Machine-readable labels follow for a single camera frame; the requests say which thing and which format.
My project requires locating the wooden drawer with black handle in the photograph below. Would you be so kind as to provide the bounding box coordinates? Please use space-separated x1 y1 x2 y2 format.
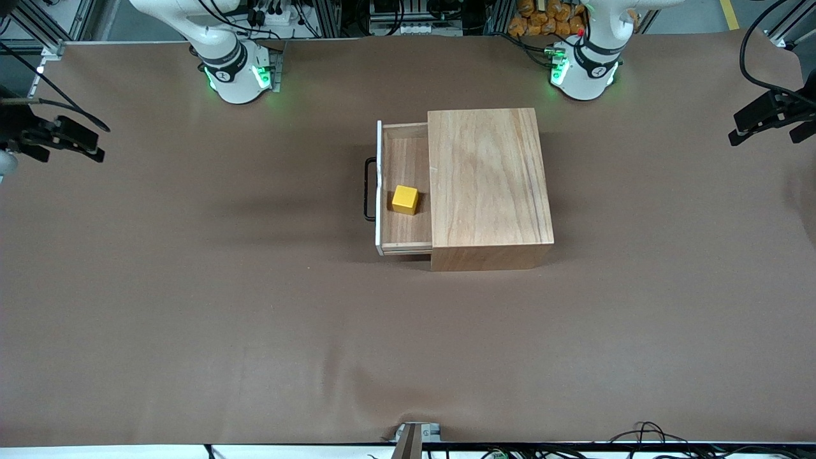
363 120 435 257

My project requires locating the yellow wooden cube block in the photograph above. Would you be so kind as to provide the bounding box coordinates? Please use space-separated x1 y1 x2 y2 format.
391 185 420 216

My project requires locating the pile of orange bags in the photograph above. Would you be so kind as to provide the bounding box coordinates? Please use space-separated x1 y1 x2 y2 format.
507 0 588 38

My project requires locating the wooden cabinet box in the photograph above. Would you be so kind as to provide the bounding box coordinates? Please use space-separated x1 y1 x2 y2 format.
427 107 555 272

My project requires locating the brown table mat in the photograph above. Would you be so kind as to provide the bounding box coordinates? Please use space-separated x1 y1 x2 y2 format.
0 27 816 447

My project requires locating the white power strip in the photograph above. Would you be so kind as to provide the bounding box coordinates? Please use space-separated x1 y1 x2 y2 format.
368 21 435 36

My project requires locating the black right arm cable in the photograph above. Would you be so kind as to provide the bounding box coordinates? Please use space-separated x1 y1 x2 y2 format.
0 38 111 133

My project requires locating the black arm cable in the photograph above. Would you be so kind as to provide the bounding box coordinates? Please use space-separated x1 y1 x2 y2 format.
0 38 111 133
738 0 816 106

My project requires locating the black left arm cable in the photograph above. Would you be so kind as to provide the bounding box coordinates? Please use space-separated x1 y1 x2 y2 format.
738 0 816 106

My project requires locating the aluminium frame profile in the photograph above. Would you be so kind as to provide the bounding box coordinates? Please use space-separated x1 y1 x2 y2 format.
767 0 816 50

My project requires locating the bundle of black floor cables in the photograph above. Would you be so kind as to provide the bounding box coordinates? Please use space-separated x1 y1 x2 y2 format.
481 421 816 459

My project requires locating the metal bracket with brown post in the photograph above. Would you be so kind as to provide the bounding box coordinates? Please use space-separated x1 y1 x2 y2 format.
382 422 442 459

